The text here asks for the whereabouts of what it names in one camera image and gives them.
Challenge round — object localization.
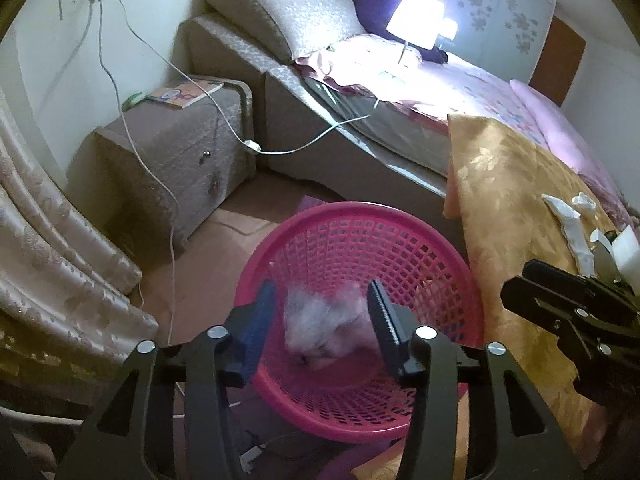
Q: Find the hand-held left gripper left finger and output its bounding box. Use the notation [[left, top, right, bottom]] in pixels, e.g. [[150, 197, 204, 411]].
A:
[[55, 280, 277, 480]]

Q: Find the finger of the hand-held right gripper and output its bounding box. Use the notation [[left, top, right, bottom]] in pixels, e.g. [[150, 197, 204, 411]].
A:
[[501, 259, 640, 343], [572, 332, 640, 403]]

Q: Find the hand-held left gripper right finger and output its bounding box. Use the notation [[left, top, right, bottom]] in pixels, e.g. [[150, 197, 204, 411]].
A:
[[367, 280, 586, 480]]

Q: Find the pink plastic mesh basket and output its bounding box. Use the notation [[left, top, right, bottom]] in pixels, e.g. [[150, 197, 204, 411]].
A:
[[235, 201, 486, 446]]

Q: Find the white sock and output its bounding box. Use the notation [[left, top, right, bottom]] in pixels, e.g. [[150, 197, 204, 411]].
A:
[[541, 194, 597, 277]]

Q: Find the white paper box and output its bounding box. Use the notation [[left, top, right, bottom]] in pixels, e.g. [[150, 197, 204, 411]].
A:
[[590, 225, 640, 281]]

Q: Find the yellow floral blanket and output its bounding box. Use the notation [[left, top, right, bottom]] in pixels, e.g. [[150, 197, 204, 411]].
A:
[[442, 112, 640, 480]]

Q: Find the crumpled white tissue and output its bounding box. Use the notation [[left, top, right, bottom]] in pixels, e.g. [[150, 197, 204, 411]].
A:
[[571, 191, 599, 219]]

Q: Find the pink folded quilt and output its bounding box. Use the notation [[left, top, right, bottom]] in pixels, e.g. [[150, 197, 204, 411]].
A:
[[509, 79, 638, 223]]

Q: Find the beige patterned nightstand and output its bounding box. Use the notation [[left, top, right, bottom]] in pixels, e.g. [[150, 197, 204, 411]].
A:
[[65, 77, 257, 257]]

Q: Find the grey mattress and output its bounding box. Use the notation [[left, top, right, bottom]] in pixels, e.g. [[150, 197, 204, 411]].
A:
[[300, 74, 451, 177]]

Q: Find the beige patterned curtain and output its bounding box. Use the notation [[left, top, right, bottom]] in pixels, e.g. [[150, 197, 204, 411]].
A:
[[0, 85, 160, 413]]

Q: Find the pink floral bed sheet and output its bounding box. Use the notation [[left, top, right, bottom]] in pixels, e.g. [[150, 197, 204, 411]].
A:
[[294, 34, 558, 137]]

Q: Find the brown wooden door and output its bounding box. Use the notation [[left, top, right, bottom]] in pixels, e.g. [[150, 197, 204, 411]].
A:
[[529, 14, 587, 109]]

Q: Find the colourful picture book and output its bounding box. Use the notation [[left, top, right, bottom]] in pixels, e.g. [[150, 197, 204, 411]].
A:
[[145, 79, 225, 110]]

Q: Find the flower patterned wardrobe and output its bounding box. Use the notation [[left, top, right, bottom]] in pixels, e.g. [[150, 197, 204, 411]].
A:
[[390, 0, 557, 86]]

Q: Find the white table lamp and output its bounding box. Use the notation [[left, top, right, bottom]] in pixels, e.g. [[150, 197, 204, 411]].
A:
[[386, 0, 447, 65]]

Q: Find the dark purple plush toy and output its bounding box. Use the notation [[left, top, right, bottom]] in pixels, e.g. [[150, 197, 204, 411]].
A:
[[353, 0, 449, 64]]

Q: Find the white lamp cable with switch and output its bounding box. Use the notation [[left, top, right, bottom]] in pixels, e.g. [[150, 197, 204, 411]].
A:
[[97, 0, 383, 157]]

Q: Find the white charging cable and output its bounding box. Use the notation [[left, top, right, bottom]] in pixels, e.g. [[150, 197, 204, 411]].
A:
[[90, 0, 178, 348]]

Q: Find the beige upholstered bed frame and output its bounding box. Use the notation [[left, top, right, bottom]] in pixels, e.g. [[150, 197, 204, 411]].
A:
[[177, 14, 451, 201]]

